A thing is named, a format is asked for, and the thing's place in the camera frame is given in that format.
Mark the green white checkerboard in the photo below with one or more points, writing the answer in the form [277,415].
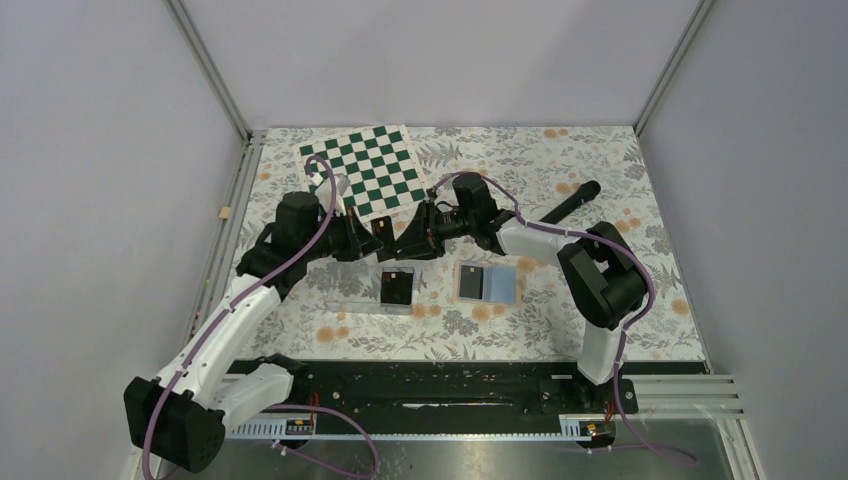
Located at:
[384,174]

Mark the black marker orange cap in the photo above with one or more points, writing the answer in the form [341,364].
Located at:
[585,193]

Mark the clear plastic card box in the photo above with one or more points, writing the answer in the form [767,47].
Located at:
[355,288]

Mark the stack of credit cards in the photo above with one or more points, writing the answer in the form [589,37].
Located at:
[396,288]

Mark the beige leather card holder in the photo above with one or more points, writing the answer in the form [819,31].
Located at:
[501,284]

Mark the aluminium frame rail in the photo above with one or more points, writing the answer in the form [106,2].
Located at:
[241,172]

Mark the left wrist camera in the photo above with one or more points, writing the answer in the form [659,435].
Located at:
[331,199]

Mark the floral patterned table mat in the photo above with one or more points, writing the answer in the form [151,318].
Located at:
[536,167]

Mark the single black credit card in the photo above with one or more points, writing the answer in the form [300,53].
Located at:
[471,282]

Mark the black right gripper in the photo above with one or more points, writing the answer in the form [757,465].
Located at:
[418,240]

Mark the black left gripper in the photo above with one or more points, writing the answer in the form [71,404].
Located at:
[360,241]

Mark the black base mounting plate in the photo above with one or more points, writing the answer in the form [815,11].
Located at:
[487,396]

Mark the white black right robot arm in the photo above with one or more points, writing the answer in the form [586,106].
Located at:
[609,285]

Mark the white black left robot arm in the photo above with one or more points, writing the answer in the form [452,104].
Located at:
[183,413]

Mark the white slotted cable duct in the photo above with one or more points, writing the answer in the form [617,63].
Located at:
[302,427]

